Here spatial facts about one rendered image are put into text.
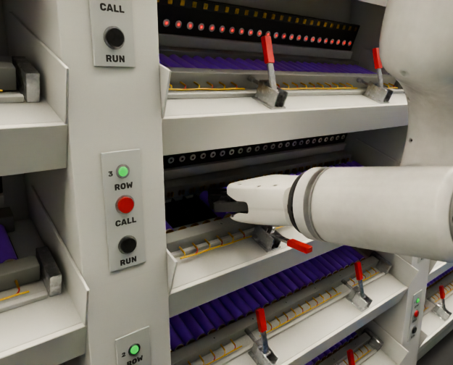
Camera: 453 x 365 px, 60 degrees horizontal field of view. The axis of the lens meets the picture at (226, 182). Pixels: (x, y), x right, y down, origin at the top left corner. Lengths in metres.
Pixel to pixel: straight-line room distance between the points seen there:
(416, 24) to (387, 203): 0.15
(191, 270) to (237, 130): 0.18
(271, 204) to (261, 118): 0.12
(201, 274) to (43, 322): 0.18
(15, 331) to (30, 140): 0.18
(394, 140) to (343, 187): 0.53
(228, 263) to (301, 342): 0.26
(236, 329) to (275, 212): 0.28
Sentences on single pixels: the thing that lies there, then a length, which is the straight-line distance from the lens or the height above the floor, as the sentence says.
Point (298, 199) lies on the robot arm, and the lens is 0.43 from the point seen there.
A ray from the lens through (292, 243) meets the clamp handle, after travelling 0.54.
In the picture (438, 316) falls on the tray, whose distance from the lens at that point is 1.30.
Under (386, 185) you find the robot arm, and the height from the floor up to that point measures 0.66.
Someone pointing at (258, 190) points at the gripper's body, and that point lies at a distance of 0.46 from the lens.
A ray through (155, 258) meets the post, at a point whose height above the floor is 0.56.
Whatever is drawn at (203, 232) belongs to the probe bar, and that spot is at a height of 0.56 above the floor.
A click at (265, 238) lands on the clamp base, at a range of 0.57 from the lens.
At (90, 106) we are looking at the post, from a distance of 0.38.
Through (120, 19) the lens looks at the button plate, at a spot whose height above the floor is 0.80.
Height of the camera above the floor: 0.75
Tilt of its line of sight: 14 degrees down
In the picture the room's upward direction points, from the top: straight up
